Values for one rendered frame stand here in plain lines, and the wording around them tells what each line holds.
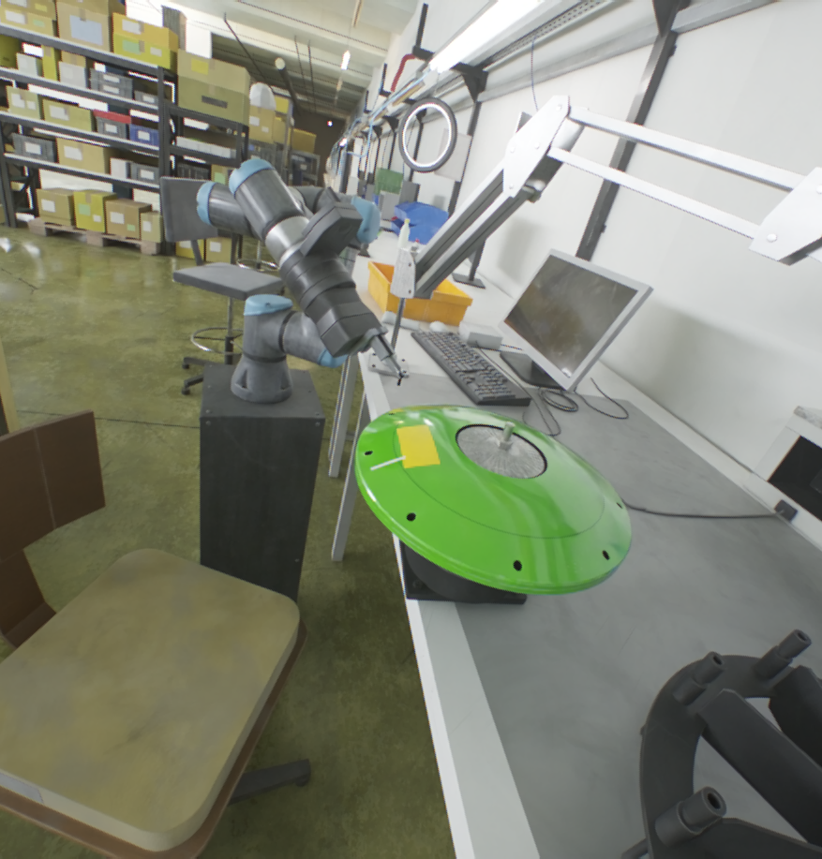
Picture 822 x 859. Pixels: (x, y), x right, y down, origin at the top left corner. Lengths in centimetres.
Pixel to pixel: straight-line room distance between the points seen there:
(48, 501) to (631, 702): 85
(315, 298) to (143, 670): 60
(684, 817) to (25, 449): 84
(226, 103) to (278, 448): 498
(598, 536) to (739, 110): 147
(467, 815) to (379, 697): 109
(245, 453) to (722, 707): 83
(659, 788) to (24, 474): 83
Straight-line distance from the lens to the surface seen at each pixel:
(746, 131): 169
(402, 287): 100
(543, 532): 42
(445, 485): 41
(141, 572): 95
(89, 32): 604
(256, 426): 93
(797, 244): 61
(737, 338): 145
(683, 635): 69
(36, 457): 85
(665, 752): 47
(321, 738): 145
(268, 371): 96
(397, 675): 157
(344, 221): 54
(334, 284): 54
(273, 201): 60
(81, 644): 88
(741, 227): 63
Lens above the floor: 132
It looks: 27 degrees down
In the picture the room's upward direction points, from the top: 15 degrees clockwise
